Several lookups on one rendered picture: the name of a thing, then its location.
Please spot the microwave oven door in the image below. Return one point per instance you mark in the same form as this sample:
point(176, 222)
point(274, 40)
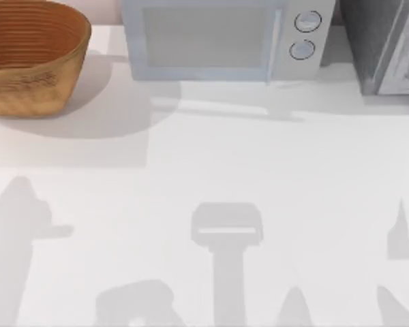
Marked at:
point(204, 37)

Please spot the pale microwave oven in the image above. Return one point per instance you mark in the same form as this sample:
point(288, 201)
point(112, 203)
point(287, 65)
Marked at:
point(300, 68)

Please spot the round microwave knob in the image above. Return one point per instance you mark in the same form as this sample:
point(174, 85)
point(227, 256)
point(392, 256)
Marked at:
point(307, 21)
point(302, 49)

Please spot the brown wicker basket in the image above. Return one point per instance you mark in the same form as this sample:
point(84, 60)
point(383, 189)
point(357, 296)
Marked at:
point(30, 92)

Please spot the grey cabinet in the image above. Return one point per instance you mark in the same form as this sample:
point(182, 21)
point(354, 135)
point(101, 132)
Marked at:
point(371, 44)

